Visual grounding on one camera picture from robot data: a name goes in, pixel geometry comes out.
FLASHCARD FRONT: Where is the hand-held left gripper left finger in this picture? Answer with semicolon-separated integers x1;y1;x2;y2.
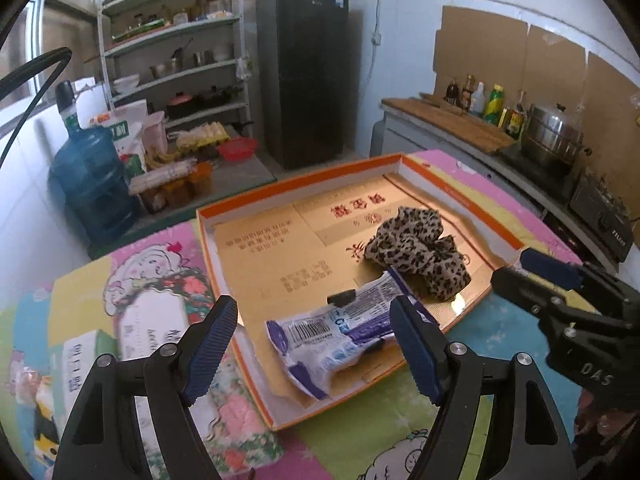
52;295;239;480

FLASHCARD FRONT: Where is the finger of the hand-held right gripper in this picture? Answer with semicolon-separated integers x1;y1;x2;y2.
490;266;571;323
519;248;596;292

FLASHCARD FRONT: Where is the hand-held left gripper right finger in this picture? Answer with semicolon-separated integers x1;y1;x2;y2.
389;295;581;480

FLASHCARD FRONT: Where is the white blue plastic packet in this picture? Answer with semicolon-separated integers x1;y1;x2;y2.
265;266;426;402

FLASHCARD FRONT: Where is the leopard print scrunchie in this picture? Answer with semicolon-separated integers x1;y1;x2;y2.
363;206;473;303

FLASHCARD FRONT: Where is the yellow white snack bag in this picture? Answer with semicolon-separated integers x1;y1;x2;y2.
32;329;123;480

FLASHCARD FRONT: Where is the orange cardboard box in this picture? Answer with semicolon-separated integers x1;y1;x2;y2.
195;152;523;431

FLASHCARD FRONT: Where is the person's right hand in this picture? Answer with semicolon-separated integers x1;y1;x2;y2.
575;392;640;466

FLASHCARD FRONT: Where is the black gas stove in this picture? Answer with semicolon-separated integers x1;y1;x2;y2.
500;142;631;263

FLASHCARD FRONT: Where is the floral tissue pack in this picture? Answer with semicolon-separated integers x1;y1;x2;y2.
102;267;283;473

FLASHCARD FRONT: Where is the printed blanket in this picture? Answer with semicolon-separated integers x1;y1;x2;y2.
0;149;601;480

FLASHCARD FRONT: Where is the steel steamer pot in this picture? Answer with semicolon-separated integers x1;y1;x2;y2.
520;102;586;171

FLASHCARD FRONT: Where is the pack of orange bottles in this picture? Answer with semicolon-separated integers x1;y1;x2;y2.
132;162;216;213

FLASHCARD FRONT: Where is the green yellow bottle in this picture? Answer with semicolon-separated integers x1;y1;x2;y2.
482;84;505;126

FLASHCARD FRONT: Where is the grey low table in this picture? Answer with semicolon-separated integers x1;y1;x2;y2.
90;125;278;261

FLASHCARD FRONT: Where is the wrapped noodle pack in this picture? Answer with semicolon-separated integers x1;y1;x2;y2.
129;159;198;195

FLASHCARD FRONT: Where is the white kitchen cabinet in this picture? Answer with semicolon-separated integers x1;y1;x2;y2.
370;105;621;271

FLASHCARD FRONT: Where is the bunch of bananas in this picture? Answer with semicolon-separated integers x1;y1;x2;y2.
147;149;181;168

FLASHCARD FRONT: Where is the red plastic bowl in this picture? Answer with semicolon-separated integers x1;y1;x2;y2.
219;137;260;162

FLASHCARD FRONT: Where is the blue water jug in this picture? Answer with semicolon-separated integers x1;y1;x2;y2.
49;110;141;246

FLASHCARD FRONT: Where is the egg tray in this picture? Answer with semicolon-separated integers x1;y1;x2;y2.
175;122;231;153

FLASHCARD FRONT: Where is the white green flour bag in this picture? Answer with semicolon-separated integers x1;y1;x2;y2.
90;100;151;171

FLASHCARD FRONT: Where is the black pot with red lid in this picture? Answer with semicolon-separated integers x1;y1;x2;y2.
166;92;196;118

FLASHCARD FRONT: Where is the dark grey fridge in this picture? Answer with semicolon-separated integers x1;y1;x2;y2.
256;0;351;171

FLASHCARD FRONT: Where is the black water pump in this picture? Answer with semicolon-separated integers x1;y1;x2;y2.
55;81;81;121

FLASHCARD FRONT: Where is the metal shelf rack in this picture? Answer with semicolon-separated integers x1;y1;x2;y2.
97;0;253;133

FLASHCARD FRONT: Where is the green tray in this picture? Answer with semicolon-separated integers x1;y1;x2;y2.
111;19;168;43

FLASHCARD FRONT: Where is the cardboard wall sheet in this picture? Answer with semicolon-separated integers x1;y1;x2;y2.
525;25;588;111
432;5;531;106
582;52;640;181

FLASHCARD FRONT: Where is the black cable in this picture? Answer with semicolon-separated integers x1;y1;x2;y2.
0;47;75;171

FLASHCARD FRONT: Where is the aluminium window frame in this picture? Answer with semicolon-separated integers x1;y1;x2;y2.
0;0;108;111

